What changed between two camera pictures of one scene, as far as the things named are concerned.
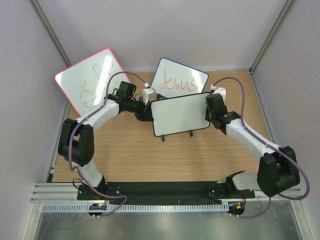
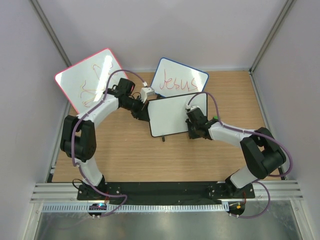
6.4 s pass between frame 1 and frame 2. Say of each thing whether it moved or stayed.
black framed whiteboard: stayed
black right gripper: moved
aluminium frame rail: stayed
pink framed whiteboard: stayed
